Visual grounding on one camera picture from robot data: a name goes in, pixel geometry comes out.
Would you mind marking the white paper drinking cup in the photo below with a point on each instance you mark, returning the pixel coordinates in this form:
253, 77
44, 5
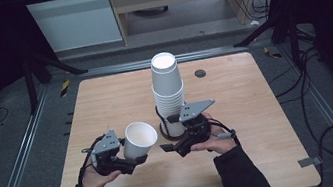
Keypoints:
139, 139

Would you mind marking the stack of white cups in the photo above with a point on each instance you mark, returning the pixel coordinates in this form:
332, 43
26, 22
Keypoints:
167, 86

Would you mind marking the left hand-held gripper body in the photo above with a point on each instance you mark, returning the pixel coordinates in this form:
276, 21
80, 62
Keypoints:
107, 150

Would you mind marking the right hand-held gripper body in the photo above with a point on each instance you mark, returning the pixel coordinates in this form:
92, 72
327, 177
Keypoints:
195, 126

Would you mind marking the person's right hand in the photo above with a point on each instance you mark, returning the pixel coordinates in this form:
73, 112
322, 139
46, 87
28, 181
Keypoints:
218, 144

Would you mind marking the grey tape piece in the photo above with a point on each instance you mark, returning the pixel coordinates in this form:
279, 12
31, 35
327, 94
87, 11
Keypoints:
309, 162

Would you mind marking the yellow black tape strip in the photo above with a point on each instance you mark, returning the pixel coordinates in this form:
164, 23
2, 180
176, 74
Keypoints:
272, 53
65, 87

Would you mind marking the person's left hand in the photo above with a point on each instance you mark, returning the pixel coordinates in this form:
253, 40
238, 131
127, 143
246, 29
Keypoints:
94, 181

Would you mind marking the white cabinet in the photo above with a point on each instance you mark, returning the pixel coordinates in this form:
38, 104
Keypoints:
75, 22

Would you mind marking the round black table grommet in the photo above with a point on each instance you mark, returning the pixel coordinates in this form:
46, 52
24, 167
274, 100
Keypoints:
200, 73

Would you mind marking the black metal stand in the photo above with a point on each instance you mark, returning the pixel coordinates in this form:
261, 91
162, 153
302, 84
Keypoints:
30, 81
281, 21

